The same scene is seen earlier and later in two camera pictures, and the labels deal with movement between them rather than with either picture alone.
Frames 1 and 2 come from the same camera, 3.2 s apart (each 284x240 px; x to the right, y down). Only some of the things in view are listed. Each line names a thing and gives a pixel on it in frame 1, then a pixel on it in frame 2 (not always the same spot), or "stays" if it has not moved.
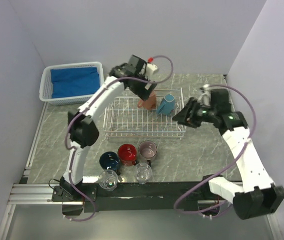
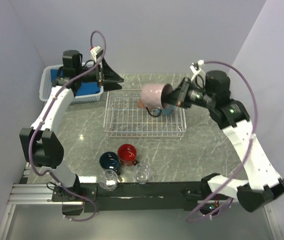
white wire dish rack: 129,116 stays
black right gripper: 183,117 to 177,97
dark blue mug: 110,161 stays
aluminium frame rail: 35,194 stays
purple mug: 147,151 to 152,95
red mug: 127,154 stays
